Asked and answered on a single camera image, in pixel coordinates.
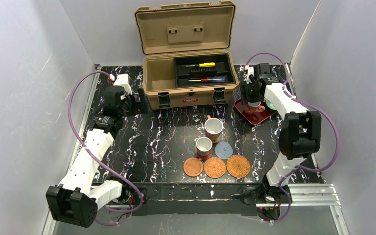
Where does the small white cup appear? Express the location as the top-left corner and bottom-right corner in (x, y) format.
(245, 101), (265, 115)

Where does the white cup floral pattern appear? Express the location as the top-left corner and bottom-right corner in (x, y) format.
(204, 115), (224, 143)

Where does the blue round coaster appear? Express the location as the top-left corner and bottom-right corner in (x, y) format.
(214, 141), (233, 160)

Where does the white cup dark outside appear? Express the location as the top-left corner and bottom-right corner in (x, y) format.
(195, 137), (212, 155)

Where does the woven rattan coaster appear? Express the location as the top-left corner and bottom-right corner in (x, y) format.
(204, 157), (227, 179)
(226, 155), (251, 178)

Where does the smooth wooden coaster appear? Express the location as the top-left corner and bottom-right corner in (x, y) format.
(183, 157), (204, 177)

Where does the red round coaster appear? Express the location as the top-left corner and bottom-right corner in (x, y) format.
(196, 151), (212, 160)

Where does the teal green bowl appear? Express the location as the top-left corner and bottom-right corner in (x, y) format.
(266, 100), (276, 110)

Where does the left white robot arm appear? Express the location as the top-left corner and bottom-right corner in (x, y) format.
(46, 85), (147, 228)

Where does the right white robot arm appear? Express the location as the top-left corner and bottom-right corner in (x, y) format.
(240, 63), (322, 187)

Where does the red serving tray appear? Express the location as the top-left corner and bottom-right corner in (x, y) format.
(234, 98), (277, 125)

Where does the black toolbox tray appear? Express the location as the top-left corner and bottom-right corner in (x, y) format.
(174, 53), (237, 88)

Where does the tan plastic toolbox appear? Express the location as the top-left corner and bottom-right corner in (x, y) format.
(135, 0), (239, 110)

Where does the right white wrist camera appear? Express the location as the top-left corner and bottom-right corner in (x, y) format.
(244, 65), (255, 84)

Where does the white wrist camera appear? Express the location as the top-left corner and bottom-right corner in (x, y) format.
(244, 65), (255, 84)
(113, 73), (133, 94)

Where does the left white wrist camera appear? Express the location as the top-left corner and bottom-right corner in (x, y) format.
(113, 73), (133, 94)

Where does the red blue handled screwdriver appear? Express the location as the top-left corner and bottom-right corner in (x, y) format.
(188, 77), (226, 83)

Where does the yellow handled screwdriver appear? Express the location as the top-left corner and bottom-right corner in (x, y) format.
(186, 62), (215, 68)

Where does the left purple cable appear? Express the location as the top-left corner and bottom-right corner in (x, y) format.
(67, 70), (144, 227)

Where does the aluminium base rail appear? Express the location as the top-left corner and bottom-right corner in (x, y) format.
(44, 182), (349, 235)

